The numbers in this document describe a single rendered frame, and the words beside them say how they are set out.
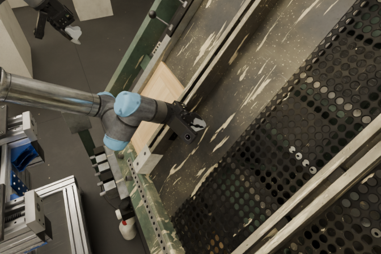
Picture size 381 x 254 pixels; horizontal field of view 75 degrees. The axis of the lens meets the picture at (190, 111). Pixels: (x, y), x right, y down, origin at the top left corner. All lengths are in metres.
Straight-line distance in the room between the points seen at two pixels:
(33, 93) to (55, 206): 1.39
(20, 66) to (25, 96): 2.85
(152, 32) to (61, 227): 1.38
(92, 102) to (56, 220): 1.30
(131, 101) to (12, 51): 2.89
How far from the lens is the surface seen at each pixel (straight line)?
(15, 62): 3.60
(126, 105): 0.71
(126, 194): 1.33
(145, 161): 1.11
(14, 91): 0.77
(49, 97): 0.79
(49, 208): 2.09
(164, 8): 1.45
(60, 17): 1.13
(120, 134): 0.78
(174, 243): 1.04
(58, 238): 1.96
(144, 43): 1.48
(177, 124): 0.82
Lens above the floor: 1.89
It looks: 44 degrees down
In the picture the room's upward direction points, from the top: straight up
